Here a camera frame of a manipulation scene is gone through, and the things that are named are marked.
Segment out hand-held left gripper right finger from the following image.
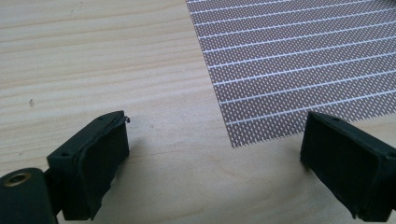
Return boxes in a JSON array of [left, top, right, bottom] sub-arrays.
[[300, 110, 396, 223]]

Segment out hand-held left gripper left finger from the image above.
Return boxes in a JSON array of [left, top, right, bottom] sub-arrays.
[[46, 110, 131, 221]]

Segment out brown woven striped placemat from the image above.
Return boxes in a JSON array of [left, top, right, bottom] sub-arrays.
[[185, 0, 396, 148]]

